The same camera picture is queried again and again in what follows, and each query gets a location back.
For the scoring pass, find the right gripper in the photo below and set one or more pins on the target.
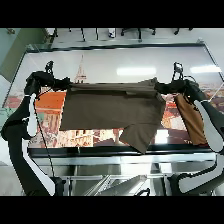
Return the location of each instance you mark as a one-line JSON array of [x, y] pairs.
[[164, 88]]

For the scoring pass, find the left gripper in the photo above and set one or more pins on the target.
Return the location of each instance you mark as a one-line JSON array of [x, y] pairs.
[[62, 83]]

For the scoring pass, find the brown T-shirt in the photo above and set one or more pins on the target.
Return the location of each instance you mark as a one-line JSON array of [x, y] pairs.
[[113, 110]]

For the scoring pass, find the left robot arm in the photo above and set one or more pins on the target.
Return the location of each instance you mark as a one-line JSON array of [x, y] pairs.
[[20, 133]]

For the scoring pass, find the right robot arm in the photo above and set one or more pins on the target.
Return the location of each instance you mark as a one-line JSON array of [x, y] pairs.
[[206, 123]]

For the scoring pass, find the orange-brown garment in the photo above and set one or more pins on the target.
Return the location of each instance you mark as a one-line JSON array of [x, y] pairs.
[[191, 120]]

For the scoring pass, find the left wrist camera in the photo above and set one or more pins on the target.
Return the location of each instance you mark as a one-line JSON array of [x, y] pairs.
[[49, 66]]

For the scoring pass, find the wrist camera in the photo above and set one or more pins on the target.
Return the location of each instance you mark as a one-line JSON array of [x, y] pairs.
[[177, 69], [49, 66]]

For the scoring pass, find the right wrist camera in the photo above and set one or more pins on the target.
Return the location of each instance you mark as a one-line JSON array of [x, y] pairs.
[[177, 69]]

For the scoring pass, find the silver frame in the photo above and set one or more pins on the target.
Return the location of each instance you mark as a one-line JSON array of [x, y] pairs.
[[110, 173]]

